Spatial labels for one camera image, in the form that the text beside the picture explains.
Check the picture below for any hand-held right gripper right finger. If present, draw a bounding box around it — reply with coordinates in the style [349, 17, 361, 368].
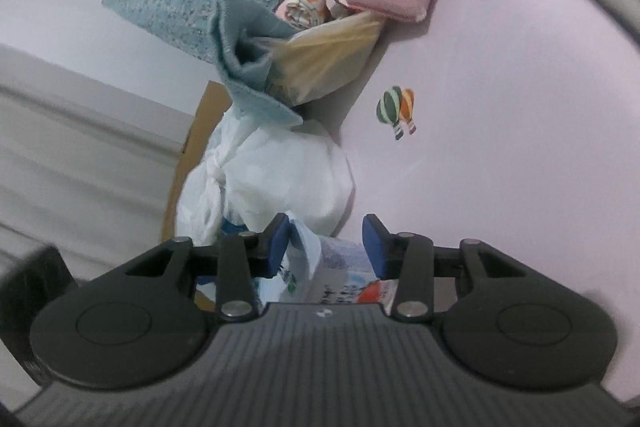
[362, 213, 587, 322]

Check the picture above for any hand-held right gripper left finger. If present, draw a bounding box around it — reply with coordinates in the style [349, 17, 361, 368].
[75, 213, 291, 322]

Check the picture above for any cardboard box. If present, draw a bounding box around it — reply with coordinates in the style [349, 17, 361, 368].
[160, 79, 236, 313]

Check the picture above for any light blue towel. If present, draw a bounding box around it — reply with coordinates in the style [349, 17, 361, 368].
[207, 0, 304, 128]

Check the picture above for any packet with red print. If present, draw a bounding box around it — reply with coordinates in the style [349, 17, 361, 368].
[305, 236, 401, 305]

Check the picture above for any white plastic bag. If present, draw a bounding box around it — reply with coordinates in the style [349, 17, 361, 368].
[175, 107, 357, 244]

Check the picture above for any yellowish plastic bag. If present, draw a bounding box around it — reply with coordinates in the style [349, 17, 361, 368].
[265, 14, 386, 106]

